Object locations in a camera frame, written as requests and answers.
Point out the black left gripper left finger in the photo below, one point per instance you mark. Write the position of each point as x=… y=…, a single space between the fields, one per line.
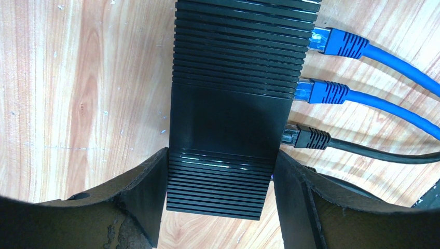
x=124 y=212

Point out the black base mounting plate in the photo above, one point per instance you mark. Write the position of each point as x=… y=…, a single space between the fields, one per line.
x=430 y=200

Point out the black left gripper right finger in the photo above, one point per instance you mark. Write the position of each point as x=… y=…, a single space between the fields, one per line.
x=315 y=212

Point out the black network switch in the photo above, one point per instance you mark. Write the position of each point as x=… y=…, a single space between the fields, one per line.
x=236 y=65

